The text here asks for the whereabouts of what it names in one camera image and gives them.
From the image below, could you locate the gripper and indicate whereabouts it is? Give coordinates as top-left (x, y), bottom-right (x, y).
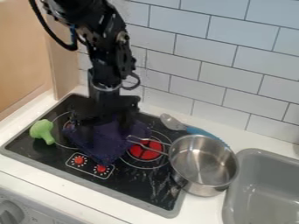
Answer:
top-left (73, 86), bottom-right (143, 131)

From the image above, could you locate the toy stove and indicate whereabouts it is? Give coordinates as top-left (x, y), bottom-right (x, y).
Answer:
top-left (0, 93), bottom-right (190, 220)

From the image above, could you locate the dark blue cloth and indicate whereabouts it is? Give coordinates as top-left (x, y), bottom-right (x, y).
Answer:
top-left (63, 115), bottom-right (152, 166)

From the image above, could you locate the silver pot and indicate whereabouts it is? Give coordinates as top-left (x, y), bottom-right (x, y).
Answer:
top-left (124, 134), bottom-right (240, 198)

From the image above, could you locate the toy sink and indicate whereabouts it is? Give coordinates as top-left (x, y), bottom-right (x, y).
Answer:
top-left (220, 148), bottom-right (299, 224)

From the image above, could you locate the green toy broccoli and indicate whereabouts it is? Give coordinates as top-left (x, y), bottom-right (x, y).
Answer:
top-left (29, 118), bottom-right (57, 146)

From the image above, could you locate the wooden board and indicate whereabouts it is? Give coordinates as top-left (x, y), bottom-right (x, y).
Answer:
top-left (0, 0), bottom-right (82, 121)

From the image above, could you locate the blue handled silver spoon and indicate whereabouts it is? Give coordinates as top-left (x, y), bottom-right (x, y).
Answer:
top-left (158, 113), bottom-right (232, 147)

